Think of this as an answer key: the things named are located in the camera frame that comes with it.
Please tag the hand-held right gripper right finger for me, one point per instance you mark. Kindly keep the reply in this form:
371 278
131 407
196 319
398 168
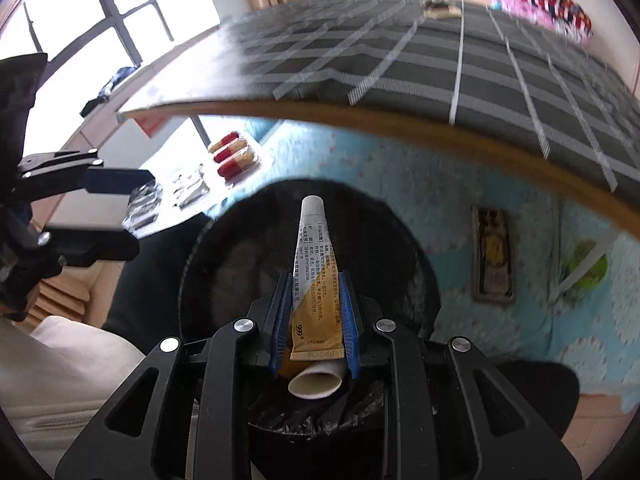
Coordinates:
351 325

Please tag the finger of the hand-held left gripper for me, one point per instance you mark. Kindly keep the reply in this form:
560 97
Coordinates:
100 246
117 181

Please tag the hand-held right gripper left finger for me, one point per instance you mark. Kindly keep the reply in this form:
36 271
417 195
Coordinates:
280 325

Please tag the white yellow ointment tube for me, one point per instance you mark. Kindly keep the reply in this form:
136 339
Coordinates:
312 270

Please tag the silver blister pack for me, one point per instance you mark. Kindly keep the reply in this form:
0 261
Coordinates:
192 190

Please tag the black round trash bin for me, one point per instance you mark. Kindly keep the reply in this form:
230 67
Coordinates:
240 260

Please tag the dark cloth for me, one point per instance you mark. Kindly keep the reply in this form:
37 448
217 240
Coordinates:
112 87

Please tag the wooden window sill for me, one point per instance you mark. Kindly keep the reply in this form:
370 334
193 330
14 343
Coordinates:
165 75

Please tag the person's light trousers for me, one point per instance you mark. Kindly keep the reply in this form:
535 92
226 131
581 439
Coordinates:
50 385

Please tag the light blue printed bedsheet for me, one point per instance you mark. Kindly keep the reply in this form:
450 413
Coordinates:
425 185

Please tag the black white checked blanket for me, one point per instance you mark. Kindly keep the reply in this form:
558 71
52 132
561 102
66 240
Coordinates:
400 60

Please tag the beige paper sachet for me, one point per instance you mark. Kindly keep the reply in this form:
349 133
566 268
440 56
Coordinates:
442 10

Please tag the pink printed folded quilt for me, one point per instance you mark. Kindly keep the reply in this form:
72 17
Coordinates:
525 15

